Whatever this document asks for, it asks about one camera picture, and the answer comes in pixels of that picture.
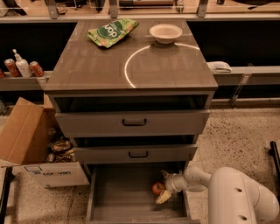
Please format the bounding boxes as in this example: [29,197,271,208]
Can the red soda can right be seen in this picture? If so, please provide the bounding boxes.
[30,61,45,77]

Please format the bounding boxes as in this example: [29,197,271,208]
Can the brown cardboard box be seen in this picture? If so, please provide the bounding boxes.
[0,97,56,165]

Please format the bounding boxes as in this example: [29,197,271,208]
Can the grey low shelf right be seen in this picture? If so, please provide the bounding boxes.
[213,66,280,86]

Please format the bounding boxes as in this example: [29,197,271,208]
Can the red apple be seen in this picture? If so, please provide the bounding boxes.
[151,182,165,195]

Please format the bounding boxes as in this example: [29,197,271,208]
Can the grey low shelf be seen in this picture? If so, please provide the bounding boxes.
[213,66,280,86]
[0,71,53,91]

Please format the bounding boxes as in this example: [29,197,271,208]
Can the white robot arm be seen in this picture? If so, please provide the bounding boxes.
[156,166,279,224]

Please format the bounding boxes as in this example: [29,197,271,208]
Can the green chip bag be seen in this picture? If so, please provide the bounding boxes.
[87,18,139,48]

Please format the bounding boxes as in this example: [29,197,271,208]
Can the bottom open grey drawer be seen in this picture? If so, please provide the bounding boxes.
[86,162,200,224]

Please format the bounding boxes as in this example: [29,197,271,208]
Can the top grey drawer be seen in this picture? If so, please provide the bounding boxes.
[55,110,209,137]

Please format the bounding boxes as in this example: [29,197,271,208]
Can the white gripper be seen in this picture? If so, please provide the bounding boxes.
[156,170,186,205]

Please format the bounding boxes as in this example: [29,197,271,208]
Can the middle grey drawer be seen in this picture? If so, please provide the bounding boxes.
[74,144,197,164]

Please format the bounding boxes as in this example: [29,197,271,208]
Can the white pump bottle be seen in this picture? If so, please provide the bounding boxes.
[13,49,32,78]

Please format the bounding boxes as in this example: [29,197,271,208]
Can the grey drawer cabinet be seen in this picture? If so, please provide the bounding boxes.
[44,18,219,176]

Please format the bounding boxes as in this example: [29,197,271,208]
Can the black bar right edge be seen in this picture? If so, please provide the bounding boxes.
[269,141,280,181]

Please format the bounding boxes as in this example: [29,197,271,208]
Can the grey low shelf left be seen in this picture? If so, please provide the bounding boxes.
[0,71,53,91]

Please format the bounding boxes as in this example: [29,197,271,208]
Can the black bar edge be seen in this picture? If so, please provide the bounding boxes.
[0,167,14,224]
[269,141,280,181]

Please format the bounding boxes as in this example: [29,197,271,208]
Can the white folded cloth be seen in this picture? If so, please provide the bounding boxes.
[207,61,232,73]

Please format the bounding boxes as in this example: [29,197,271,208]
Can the red soda can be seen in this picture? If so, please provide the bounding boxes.
[4,59,20,77]
[30,61,45,77]

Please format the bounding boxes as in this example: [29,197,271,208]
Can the white paper bowl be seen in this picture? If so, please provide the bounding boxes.
[150,24,183,44]

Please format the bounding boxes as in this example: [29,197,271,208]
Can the red soda can left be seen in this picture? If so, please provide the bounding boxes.
[4,59,20,77]

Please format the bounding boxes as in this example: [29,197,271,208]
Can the snack packets in box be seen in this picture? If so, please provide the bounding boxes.
[45,137,74,163]

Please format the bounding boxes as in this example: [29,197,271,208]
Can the black bar left edge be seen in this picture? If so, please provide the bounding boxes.
[0,167,14,224]

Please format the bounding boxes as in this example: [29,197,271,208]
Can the white printed cardboard box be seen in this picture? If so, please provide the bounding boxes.
[24,162,89,188]

